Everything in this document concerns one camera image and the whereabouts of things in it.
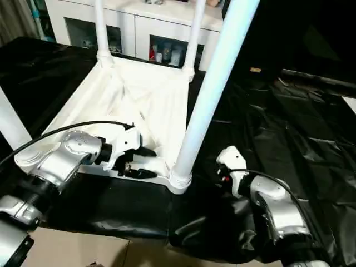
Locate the white plastic table top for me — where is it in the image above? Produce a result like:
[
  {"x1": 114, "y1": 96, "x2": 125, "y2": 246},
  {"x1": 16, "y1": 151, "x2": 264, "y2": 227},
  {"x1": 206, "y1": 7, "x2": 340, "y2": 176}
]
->
[{"x1": 13, "y1": 60, "x2": 195, "y2": 195}]

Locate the white plastic table leg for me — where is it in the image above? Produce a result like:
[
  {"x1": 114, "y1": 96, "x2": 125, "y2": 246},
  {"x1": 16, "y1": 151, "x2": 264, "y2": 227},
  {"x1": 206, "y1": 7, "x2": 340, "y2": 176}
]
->
[
  {"x1": 0, "y1": 86, "x2": 42, "y2": 165},
  {"x1": 168, "y1": 0, "x2": 261, "y2": 190},
  {"x1": 94, "y1": 0, "x2": 115, "y2": 67},
  {"x1": 182, "y1": 0, "x2": 208, "y2": 78}
]

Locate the black mat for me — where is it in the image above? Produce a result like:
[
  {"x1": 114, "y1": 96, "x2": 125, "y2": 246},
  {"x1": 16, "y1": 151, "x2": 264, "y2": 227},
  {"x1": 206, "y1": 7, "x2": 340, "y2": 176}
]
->
[{"x1": 0, "y1": 36, "x2": 356, "y2": 265}]

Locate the white cabinet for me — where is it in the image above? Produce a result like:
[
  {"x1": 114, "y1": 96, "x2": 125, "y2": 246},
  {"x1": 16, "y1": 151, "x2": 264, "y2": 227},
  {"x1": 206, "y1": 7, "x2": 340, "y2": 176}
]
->
[{"x1": 46, "y1": 0, "x2": 226, "y2": 70}]

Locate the white flat board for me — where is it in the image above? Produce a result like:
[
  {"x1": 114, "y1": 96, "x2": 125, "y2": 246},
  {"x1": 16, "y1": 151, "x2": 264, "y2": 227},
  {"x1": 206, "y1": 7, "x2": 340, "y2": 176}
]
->
[{"x1": 343, "y1": 96, "x2": 356, "y2": 115}]

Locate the grey curtain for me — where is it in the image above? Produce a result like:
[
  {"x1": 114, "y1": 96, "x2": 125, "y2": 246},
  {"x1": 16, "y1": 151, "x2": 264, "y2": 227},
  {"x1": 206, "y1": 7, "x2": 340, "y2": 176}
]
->
[{"x1": 0, "y1": 0, "x2": 37, "y2": 47}]

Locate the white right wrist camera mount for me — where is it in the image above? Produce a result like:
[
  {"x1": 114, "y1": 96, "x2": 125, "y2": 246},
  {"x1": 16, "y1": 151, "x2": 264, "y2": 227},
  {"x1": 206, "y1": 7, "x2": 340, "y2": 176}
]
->
[{"x1": 216, "y1": 146, "x2": 250, "y2": 199}]

